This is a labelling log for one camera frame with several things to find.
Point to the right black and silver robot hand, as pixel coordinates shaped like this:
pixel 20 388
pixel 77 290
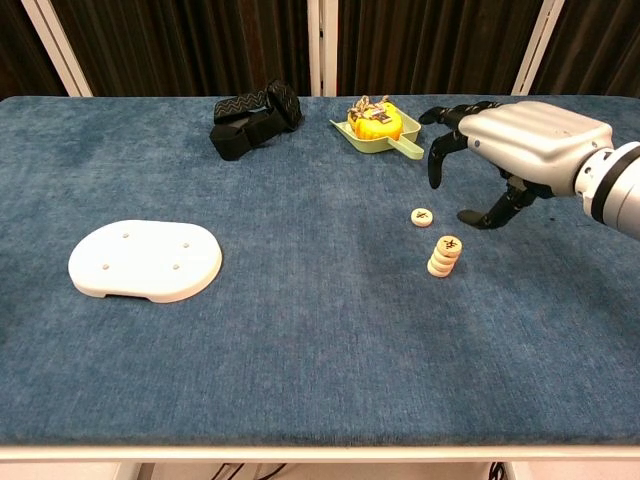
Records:
pixel 535 140

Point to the dark pleated curtain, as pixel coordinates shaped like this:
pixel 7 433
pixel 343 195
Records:
pixel 600 40
pixel 425 40
pixel 175 40
pixel 20 50

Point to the light green plastic dustpan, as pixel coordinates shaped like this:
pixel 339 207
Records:
pixel 406 148

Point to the yellow duck toy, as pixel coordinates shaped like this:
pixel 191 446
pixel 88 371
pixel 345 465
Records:
pixel 375 129

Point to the blue fabric table cover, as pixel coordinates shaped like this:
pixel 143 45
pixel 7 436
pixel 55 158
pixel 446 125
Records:
pixel 300 325

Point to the white oval plastic plate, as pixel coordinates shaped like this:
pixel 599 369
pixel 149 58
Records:
pixel 145 255

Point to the white frame post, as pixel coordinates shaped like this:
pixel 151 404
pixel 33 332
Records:
pixel 536 50
pixel 57 50
pixel 320 45

